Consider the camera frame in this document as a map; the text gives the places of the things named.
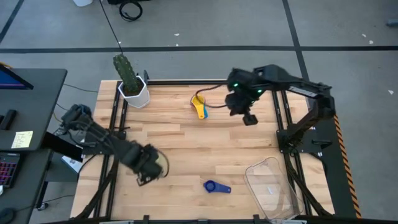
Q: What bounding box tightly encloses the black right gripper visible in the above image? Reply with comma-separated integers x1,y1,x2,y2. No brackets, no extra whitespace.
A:
225,67,265,127

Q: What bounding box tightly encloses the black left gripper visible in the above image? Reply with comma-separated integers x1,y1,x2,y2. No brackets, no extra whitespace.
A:
126,142,165,187

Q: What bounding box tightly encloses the yellow measuring cup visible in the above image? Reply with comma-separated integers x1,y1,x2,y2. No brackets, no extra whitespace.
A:
190,95,206,120

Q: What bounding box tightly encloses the orange measuring cup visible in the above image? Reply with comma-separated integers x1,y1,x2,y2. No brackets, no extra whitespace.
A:
190,93,206,110

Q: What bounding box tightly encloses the dark blue measuring cup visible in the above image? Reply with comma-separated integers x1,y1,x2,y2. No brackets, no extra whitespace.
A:
203,180,232,194

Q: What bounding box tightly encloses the clear plastic basket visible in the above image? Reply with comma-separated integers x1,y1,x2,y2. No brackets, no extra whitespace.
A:
244,156,305,223

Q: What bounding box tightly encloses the white paper sheet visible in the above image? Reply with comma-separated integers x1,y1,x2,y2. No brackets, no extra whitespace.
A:
60,155,82,174

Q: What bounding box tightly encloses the white plant pot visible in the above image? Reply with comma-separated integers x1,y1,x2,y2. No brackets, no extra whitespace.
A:
118,75,150,109

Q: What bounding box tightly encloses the green cactus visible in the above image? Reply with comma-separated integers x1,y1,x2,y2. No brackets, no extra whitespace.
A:
113,54,141,95

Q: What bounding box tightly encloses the yellow sticky note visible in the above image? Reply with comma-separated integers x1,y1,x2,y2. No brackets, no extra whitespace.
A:
11,130,34,149

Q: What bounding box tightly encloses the black desk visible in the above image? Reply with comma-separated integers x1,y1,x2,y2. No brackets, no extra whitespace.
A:
0,68,68,224

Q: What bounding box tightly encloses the black backlit keyboard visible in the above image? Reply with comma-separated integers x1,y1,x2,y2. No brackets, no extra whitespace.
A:
0,152,21,189

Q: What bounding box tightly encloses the black computer mouse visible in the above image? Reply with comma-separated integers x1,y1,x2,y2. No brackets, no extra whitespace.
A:
0,207,16,224

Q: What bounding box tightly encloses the black remote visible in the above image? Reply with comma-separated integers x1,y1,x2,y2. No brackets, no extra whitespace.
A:
0,109,18,131

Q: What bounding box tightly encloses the computer monitor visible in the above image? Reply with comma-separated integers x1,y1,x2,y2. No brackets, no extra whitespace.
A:
0,64,34,91

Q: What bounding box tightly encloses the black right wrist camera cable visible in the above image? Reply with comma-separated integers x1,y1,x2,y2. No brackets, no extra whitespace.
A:
195,83,229,110

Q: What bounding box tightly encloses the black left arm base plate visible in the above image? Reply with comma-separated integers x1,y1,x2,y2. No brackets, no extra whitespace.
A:
81,129,127,156

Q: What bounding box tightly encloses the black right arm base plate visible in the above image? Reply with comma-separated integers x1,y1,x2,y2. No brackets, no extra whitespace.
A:
276,128,333,154

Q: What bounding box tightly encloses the thin black floor cable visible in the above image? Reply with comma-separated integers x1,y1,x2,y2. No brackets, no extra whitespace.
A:
98,0,124,55

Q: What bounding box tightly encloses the coiled black cable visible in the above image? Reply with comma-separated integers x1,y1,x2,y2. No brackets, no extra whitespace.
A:
119,0,144,22

